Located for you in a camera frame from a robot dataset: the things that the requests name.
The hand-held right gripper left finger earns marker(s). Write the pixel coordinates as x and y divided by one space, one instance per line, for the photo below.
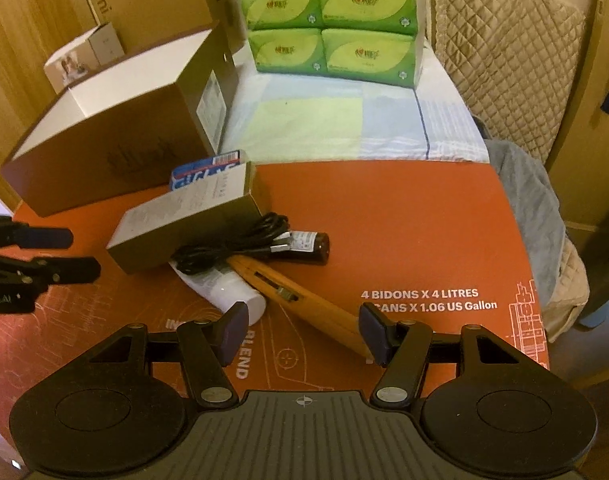
233 329

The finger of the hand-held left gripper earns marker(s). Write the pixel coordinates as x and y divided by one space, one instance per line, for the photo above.
49 238
72 268

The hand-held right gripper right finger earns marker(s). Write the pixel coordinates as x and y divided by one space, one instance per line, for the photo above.
372 331

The white tube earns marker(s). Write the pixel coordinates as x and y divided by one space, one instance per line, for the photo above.
234 291

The orange utility knife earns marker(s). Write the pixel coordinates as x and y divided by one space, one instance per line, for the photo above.
309 306

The brown storage box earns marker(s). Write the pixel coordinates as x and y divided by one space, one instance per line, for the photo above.
94 162

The brown medicine bottle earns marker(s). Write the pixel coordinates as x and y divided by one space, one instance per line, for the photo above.
312 245

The long olive box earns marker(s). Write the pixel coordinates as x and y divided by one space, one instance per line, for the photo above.
194 231

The blue toothpaste box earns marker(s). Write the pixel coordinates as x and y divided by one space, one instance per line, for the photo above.
199 176

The small white product box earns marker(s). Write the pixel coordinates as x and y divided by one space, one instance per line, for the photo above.
99 47

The grey cloth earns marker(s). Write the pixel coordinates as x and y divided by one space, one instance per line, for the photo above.
529 210

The black steel trash can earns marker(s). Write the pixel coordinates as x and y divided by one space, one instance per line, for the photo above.
604 272

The wooden door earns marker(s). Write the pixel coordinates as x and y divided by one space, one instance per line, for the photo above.
589 160

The beige quilted blanket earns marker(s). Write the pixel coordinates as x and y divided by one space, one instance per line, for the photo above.
509 50

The pack of green tissue packets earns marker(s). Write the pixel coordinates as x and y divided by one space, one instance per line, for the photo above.
284 10

